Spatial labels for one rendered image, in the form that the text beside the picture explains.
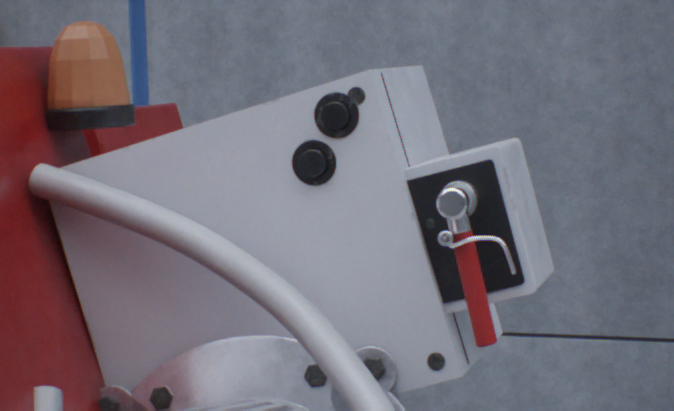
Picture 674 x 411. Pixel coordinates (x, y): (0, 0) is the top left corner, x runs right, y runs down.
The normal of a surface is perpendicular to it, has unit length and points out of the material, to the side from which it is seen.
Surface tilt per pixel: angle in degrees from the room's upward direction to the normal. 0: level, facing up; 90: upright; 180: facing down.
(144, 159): 90
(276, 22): 90
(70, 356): 70
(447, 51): 90
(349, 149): 90
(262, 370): 81
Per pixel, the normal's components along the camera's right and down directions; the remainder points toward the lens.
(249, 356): -0.23, -0.06
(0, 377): 0.91, -0.31
